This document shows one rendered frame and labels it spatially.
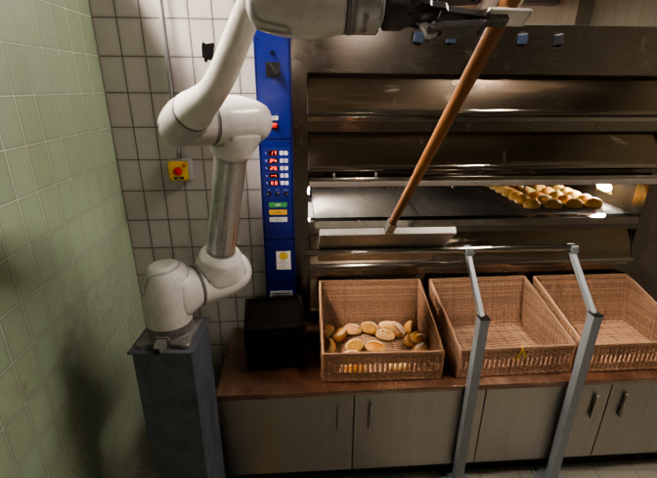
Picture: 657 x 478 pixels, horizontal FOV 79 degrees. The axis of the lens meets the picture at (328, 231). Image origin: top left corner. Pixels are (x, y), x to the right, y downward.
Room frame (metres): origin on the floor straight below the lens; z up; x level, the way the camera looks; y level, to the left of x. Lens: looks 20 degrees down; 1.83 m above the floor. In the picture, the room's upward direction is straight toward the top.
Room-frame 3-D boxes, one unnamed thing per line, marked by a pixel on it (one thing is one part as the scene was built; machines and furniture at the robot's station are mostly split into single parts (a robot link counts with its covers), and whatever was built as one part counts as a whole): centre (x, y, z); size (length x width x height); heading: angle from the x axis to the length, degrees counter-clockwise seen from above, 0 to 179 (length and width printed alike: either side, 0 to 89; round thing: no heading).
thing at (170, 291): (1.21, 0.55, 1.17); 0.18 x 0.16 x 0.22; 134
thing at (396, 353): (1.70, -0.24, 0.72); 0.56 x 0.49 x 0.28; 93
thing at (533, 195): (2.48, -1.34, 1.21); 0.61 x 0.48 x 0.06; 4
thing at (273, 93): (2.86, 0.32, 1.08); 1.93 x 0.16 x 2.15; 4
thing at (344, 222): (2.03, -0.79, 1.16); 1.80 x 0.06 x 0.04; 94
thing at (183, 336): (1.19, 0.56, 1.03); 0.22 x 0.18 x 0.06; 0
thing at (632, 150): (2.00, -0.79, 1.54); 1.79 x 0.11 x 0.19; 94
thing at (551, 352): (1.74, -0.84, 0.72); 0.56 x 0.49 x 0.28; 95
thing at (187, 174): (1.86, 0.70, 1.46); 0.10 x 0.07 x 0.10; 94
